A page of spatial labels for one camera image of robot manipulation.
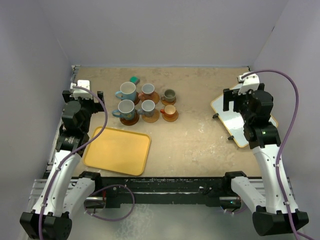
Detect blue floral mug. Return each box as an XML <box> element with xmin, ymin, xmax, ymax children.
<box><xmin>112</xmin><ymin>99</ymin><xmax>135</xmax><ymax>121</ymax></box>

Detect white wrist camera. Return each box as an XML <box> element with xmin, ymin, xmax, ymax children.
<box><xmin>237</xmin><ymin>72</ymin><xmax>260</xmax><ymax>96</ymax></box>
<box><xmin>70</xmin><ymin>79</ymin><xmax>93</xmax><ymax>100</ymax></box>

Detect yellow plastic tray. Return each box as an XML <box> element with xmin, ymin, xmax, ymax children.
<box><xmin>83</xmin><ymin>127</ymin><xmax>151</xmax><ymax>176</ymax></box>

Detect orange wooden coaster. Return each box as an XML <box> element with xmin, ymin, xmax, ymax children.
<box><xmin>160</xmin><ymin>96</ymin><xmax>177</xmax><ymax>106</ymax></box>
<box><xmin>161</xmin><ymin>110</ymin><xmax>179</xmax><ymax>122</ymax></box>

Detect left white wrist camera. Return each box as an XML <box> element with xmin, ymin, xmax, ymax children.
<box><xmin>70</xmin><ymin>79</ymin><xmax>93</xmax><ymax>100</ymax></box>

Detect green whiteboard eraser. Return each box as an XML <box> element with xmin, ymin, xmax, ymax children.
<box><xmin>129</xmin><ymin>76</ymin><xmax>140</xmax><ymax>85</ymax></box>

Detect large light blue mug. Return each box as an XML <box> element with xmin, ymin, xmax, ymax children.
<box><xmin>115</xmin><ymin>81</ymin><xmax>137</xmax><ymax>102</ymax></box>

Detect small brown cup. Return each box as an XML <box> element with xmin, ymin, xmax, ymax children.
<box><xmin>160</xmin><ymin>105</ymin><xmax>177</xmax><ymax>118</ymax></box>

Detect pink cup orange handle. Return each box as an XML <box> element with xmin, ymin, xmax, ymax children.
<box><xmin>138</xmin><ymin>83</ymin><xmax>155</xmax><ymax>101</ymax></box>

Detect aluminium frame rail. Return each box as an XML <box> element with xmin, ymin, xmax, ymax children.
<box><xmin>28</xmin><ymin>177</ymin><xmax>296</xmax><ymax>200</ymax></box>

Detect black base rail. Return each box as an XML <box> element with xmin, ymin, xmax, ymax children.
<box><xmin>42</xmin><ymin>170</ymin><xmax>253</xmax><ymax>208</ymax></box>

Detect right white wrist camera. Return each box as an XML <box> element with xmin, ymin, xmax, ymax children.
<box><xmin>237</xmin><ymin>72</ymin><xmax>260</xmax><ymax>96</ymax></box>

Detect grey mug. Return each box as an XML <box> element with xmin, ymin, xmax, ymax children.
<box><xmin>137</xmin><ymin>99</ymin><xmax>156</xmax><ymax>118</ymax></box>

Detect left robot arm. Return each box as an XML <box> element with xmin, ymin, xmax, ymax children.
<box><xmin>19</xmin><ymin>87</ymin><xmax>107</xmax><ymax>240</ymax></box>

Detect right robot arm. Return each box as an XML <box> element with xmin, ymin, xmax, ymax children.
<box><xmin>222</xmin><ymin>83</ymin><xmax>309</xmax><ymax>236</ymax></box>

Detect small olive grey cup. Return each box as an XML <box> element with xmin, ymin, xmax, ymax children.
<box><xmin>162</xmin><ymin>89</ymin><xmax>176</xmax><ymax>102</ymax></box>

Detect whiteboard with yellow frame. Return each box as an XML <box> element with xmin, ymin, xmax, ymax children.
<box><xmin>211</xmin><ymin>94</ymin><xmax>281</xmax><ymax>149</ymax></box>

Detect woven light brown coaster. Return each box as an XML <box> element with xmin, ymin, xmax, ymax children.
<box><xmin>138</xmin><ymin>91</ymin><xmax>160</xmax><ymax>104</ymax></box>
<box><xmin>142</xmin><ymin>109</ymin><xmax>160</xmax><ymax>123</ymax></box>

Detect dark brown wooden coaster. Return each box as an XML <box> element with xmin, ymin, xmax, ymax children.
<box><xmin>134</xmin><ymin>92</ymin><xmax>140</xmax><ymax>106</ymax></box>
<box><xmin>120</xmin><ymin>110</ymin><xmax>140</xmax><ymax>126</ymax></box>

